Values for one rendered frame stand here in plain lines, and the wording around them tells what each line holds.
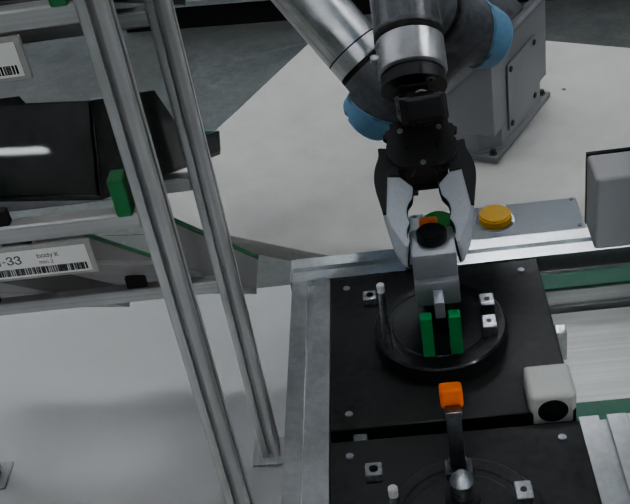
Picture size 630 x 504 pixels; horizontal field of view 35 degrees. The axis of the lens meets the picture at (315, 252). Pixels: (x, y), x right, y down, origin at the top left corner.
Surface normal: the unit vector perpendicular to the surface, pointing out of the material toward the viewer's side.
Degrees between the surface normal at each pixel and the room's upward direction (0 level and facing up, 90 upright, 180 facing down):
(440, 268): 90
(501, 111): 90
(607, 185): 90
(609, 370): 0
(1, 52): 90
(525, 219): 0
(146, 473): 0
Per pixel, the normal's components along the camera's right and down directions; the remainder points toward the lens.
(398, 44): -0.43, -0.25
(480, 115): -0.52, 0.57
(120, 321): -0.14, -0.79
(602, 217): -0.01, 0.60
